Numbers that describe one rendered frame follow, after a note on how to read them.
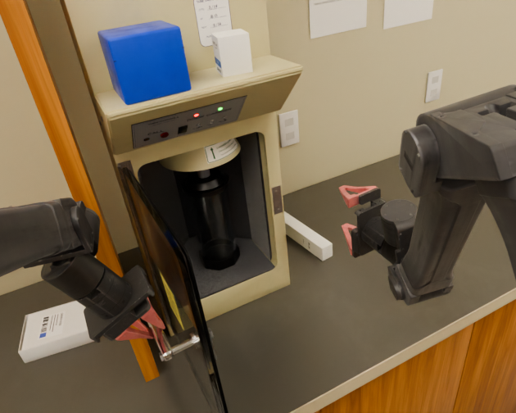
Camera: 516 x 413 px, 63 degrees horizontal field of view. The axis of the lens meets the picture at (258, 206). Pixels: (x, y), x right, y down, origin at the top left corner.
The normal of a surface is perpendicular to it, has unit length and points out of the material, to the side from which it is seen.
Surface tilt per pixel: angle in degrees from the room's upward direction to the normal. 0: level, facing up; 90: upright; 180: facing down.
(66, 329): 0
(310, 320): 0
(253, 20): 90
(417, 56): 90
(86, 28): 90
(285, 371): 0
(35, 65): 90
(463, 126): 13
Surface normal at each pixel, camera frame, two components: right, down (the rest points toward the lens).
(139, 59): 0.44, 0.44
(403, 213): -0.29, -0.76
